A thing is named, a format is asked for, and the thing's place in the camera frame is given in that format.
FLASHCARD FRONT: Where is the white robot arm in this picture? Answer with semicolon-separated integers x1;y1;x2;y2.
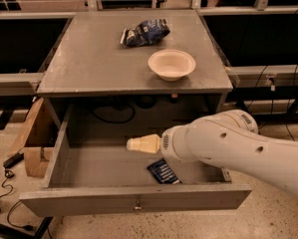
127;110;298;196

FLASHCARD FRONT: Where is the blue crumpled chip bag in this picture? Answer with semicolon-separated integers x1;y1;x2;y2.
120;19;170;47

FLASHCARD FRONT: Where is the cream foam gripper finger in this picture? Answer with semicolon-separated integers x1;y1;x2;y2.
127;134;160;153

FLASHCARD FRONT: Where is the black cable under cabinet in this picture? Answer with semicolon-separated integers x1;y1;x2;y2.
89;103;137;124

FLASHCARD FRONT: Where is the metal drawer knob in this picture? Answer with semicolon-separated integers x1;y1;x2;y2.
134;200;143;211

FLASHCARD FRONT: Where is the white paper bowl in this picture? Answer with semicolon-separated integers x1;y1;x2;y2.
148;49;196;82

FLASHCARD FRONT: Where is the cardboard box on floor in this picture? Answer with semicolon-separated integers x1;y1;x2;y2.
7;99;57;178

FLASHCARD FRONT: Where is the black cable on left floor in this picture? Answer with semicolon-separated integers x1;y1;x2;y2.
0;168;37;232

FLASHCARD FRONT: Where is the dark blue rxbar wrapper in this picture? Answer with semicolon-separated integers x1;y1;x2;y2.
147;158;180;184

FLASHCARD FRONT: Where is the open grey top drawer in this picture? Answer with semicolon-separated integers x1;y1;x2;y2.
20;103;251;217

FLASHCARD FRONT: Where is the grey wooden cabinet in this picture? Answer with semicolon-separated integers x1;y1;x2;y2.
38;9;232;123

